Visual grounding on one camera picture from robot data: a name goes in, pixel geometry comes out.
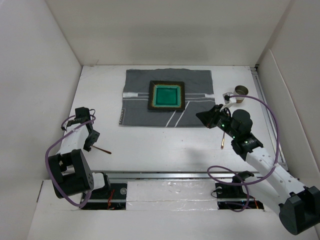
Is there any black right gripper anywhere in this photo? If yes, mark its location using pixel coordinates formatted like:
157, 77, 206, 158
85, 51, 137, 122
195, 104, 238, 140

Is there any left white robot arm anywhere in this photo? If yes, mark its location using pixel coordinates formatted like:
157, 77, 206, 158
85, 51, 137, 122
48, 107, 112, 199

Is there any green square plate dark rim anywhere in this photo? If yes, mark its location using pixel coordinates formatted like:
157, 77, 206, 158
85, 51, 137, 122
147, 80, 186, 111

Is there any aluminium rail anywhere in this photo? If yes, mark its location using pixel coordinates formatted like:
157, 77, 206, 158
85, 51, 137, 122
92, 169, 261, 181
250, 67, 289, 172

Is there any copper spoon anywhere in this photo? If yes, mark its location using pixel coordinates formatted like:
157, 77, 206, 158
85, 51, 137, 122
220, 132, 225, 150

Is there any grey striped placemat cloth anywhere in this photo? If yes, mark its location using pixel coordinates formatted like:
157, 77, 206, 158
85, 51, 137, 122
119, 68, 215, 128

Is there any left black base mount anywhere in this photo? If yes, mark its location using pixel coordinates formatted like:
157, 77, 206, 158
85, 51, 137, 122
81, 182, 128, 211

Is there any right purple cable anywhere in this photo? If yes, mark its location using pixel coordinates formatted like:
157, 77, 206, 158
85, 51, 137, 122
206, 94, 280, 213

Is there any right side aluminium rail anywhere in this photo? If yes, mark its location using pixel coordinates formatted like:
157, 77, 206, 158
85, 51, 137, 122
250, 67, 289, 172

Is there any white cup with copper bands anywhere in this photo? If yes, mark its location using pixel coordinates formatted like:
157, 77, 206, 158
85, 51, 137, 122
233, 85, 249, 104

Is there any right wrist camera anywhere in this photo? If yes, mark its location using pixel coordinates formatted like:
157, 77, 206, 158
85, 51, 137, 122
222, 92, 237, 105

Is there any copper fork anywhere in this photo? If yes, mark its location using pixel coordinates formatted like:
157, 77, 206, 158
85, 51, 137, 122
91, 145, 112, 155

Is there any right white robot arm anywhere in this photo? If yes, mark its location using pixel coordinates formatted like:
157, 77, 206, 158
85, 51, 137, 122
196, 104, 320, 235

